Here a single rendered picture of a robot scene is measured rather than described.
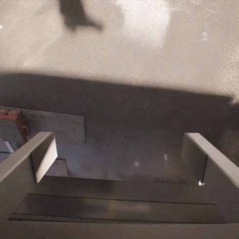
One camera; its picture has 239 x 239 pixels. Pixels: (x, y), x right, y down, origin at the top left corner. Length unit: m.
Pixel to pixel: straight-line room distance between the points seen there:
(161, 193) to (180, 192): 0.10
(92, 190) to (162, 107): 0.82
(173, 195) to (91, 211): 0.37
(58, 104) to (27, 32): 0.53
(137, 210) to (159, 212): 0.09
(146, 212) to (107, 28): 0.95
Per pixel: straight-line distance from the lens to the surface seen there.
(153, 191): 0.84
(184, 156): 0.17
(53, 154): 0.17
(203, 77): 1.26
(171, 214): 0.83
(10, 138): 1.71
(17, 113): 1.56
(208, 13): 1.12
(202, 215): 0.89
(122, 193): 0.81
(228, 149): 1.90
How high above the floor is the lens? 1.03
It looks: 48 degrees down
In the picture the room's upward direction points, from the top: 175 degrees counter-clockwise
